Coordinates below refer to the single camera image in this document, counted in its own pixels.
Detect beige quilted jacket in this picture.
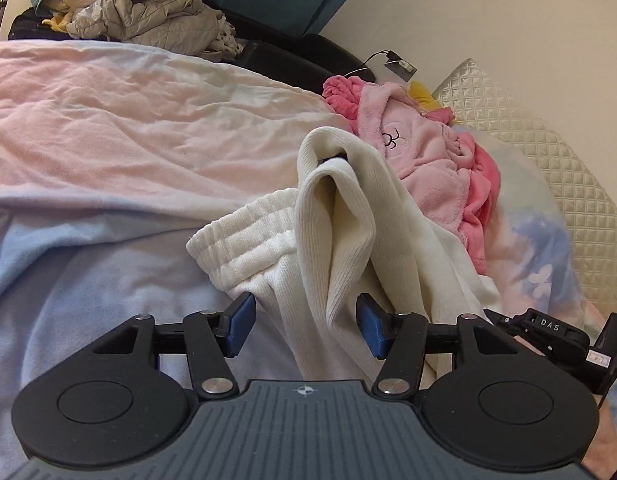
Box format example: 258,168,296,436
62,0,239,53

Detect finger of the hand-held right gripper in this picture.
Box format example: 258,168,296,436
489,310,589,363

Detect yellow plush item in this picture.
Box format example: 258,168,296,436
407,80,442,111

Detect cream quilted headboard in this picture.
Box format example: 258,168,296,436
431,57,617,316

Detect person's right forearm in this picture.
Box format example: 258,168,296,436
591,392,617,466

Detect cream ribbed pants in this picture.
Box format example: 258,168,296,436
186,127,499,381

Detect black charger cable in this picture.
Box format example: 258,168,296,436
361,50,397,73

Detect pastel flower print pillow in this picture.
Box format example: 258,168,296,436
469,140,602,326

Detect pink fleece garment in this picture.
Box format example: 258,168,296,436
323,75,502,276

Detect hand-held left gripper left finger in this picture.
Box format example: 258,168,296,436
92,292,256,397

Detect black sofa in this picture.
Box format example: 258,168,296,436
8,7,377,81

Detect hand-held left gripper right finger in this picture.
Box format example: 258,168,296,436
356,294,495,397

